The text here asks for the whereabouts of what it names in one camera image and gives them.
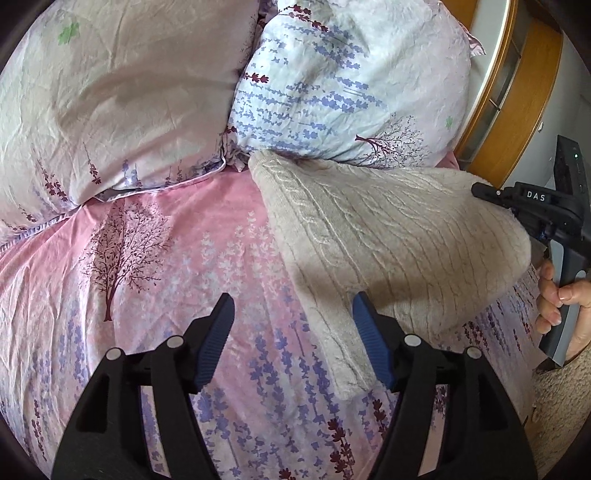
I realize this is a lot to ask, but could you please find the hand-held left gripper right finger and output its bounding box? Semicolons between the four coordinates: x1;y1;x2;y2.
352;291;539;480

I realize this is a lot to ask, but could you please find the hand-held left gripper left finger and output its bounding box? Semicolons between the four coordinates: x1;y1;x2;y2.
50;293;235;480

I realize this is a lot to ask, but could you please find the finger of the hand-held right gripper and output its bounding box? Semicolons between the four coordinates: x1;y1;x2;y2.
471;181;560;212

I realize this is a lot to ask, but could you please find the cream cable-knit sweater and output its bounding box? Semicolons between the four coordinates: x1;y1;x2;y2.
248;151;532;400

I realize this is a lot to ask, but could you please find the person's right forearm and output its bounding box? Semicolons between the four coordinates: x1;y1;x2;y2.
530;348;591;464

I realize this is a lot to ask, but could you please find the person's right hand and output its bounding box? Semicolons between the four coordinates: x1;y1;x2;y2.
534;261;591;361

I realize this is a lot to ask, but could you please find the pink floral bed sheet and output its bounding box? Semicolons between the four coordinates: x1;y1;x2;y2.
0;174;555;480

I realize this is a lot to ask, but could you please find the orange wooden cabinet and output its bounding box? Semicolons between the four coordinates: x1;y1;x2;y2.
442;0;591;191

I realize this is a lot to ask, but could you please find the blue floral tree-print pillow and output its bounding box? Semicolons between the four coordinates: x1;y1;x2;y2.
228;0;486;169

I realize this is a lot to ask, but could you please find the pale pink floral pillow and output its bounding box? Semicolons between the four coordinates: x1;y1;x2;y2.
0;0;278;246

